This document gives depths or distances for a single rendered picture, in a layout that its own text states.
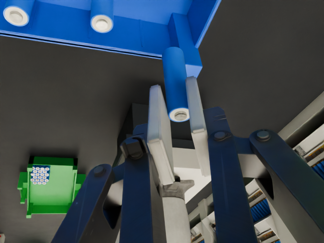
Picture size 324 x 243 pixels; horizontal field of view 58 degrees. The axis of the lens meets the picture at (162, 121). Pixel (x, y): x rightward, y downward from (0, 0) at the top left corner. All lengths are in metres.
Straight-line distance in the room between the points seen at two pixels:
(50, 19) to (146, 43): 0.09
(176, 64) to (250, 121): 1.07
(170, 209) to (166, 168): 0.79
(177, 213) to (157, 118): 0.80
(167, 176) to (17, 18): 0.16
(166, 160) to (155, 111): 0.03
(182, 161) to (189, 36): 0.67
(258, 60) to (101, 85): 0.51
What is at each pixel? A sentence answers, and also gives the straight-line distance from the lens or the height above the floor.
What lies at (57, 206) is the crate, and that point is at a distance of 1.58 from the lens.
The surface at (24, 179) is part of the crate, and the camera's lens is 1.53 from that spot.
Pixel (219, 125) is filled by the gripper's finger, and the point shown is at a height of 0.58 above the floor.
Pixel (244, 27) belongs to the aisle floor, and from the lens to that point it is 0.90.
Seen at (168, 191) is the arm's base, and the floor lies 0.31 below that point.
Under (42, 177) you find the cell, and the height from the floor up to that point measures 0.08.
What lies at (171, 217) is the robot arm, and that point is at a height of 0.40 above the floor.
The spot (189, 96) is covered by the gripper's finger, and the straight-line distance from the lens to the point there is 0.17.
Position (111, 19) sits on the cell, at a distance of 0.24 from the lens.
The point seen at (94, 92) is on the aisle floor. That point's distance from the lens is 1.01.
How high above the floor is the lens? 0.67
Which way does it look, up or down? 35 degrees down
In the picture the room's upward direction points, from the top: 173 degrees clockwise
